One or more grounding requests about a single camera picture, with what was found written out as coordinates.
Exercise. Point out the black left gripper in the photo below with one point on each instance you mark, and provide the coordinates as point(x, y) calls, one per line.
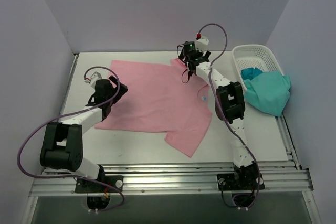
point(118, 87)

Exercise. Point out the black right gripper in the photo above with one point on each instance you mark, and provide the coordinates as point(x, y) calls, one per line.
point(196, 60)

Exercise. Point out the pink t shirt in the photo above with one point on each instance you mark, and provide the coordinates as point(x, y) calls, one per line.
point(158, 101)

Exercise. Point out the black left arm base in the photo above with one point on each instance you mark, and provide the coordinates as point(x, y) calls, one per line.
point(102, 202)

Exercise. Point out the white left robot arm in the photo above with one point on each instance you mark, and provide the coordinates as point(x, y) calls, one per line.
point(63, 141)

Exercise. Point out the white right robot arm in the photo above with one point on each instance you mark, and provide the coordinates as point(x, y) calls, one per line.
point(229, 105)

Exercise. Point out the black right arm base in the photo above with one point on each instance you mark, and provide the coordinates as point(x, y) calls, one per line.
point(240, 194)

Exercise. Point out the dark teal t shirt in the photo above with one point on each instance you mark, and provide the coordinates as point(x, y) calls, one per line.
point(250, 73)

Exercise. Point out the white plastic basket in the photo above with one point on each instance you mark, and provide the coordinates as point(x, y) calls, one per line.
point(254, 56)

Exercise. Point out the light teal t shirt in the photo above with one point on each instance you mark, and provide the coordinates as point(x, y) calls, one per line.
point(269, 92)

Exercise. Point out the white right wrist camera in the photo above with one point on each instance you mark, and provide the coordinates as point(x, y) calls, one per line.
point(201, 42)

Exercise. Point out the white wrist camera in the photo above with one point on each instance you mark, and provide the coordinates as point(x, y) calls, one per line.
point(94, 77)
point(201, 42)

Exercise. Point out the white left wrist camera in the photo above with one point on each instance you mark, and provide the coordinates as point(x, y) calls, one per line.
point(94, 77)

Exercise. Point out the aluminium mounting rail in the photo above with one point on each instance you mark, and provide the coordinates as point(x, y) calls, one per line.
point(201, 178)

